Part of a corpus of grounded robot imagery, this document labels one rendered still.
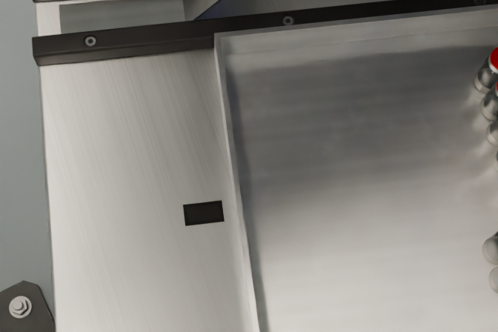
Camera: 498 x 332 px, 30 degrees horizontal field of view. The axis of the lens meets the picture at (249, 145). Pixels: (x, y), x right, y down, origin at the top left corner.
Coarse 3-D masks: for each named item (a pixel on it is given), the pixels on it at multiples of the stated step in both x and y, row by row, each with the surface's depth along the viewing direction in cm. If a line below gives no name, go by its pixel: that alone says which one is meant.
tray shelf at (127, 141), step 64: (64, 0) 74; (256, 0) 75; (320, 0) 75; (384, 0) 75; (64, 64) 72; (128, 64) 72; (192, 64) 73; (64, 128) 70; (128, 128) 71; (192, 128) 71; (64, 192) 69; (128, 192) 69; (192, 192) 69; (64, 256) 67; (128, 256) 67; (192, 256) 68; (64, 320) 66; (128, 320) 66; (192, 320) 66
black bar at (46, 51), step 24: (408, 0) 73; (432, 0) 73; (456, 0) 73; (480, 0) 73; (168, 24) 71; (192, 24) 71; (216, 24) 72; (240, 24) 72; (264, 24) 72; (288, 24) 72; (48, 48) 70; (72, 48) 70; (96, 48) 70; (120, 48) 71; (144, 48) 71; (168, 48) 72; (192, 48) 72
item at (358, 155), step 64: (256, 64) 72; (320, 64) 73; (384, 64) 73; (448, 64) 73; (256, 128) 71; (320, 128) 71; (384, 128) 71; (448, 128) 71; (256, 192) 69; (320, 192) 69; (384, 192) 70; (448, 192) 70; (256, 256) 68; (320, 256) 68; (384, 256) 68; (448, 256) 68; (256, 320) 63; (320, 320) 66; (384, 320) 66; (448, 320) 67
